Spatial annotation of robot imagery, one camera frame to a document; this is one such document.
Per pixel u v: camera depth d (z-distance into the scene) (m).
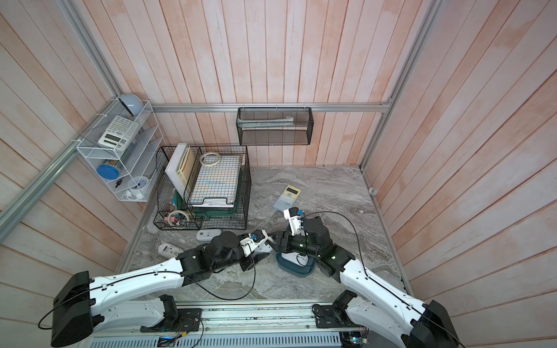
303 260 0.86
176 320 0.66
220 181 0.88
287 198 1.06
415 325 0.40
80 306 0.40
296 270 0.81
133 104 0.82
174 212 0.94
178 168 0.85
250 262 0.64
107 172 0.76
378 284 0.48
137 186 0.90
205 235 0.93
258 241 0.63
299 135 1.10
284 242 0.65
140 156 0.84
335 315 0.65
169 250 0.88
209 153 0.98
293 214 0.68
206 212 0.86
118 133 0.77
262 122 0.89
